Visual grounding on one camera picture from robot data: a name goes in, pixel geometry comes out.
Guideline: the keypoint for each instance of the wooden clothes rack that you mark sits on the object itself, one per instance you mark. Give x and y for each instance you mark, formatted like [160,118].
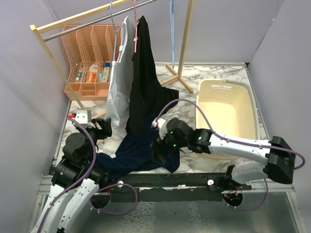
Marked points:
[60,23]

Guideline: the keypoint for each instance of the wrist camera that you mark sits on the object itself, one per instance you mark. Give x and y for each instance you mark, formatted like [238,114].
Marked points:
[84,118]
[161,125]

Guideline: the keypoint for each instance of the white t shirt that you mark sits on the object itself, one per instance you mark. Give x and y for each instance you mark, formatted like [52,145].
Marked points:
[117,104]

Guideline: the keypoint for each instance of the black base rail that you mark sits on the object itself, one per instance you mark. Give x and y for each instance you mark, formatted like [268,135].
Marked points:
[181,186]

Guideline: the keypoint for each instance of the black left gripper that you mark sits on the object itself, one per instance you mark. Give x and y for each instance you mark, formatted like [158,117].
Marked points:
[106,129]

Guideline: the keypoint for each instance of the pink plastic organizer basket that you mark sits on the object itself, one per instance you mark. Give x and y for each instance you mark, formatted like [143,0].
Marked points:
[89,51]

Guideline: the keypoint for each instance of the black t shirt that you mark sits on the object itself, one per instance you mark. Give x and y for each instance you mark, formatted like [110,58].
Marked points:
[147,96]

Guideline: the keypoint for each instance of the navy blue t shirt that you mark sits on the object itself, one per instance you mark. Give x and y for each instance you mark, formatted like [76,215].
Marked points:
[135,154]

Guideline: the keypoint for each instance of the light blue clothes hanger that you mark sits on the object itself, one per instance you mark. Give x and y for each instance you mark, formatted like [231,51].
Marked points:
[172,29]

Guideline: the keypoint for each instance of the cream laundry basket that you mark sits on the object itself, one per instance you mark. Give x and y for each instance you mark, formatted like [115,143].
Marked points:
[230,107]

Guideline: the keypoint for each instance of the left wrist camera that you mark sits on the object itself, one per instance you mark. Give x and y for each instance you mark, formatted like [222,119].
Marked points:
[84,118]

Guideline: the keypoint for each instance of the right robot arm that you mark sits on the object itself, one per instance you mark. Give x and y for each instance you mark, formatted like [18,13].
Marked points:
[272,159]

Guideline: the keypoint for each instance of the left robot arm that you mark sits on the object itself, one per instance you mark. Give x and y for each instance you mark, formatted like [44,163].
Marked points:
[75,179]

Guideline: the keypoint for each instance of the pink clothes hanger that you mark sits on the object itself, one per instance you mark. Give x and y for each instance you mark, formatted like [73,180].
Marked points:
[136,26]

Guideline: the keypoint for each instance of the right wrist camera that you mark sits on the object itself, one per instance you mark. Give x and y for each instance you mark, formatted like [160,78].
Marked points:
[161,125]

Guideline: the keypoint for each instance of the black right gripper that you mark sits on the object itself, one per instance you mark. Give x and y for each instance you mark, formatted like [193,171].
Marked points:
[157,146]

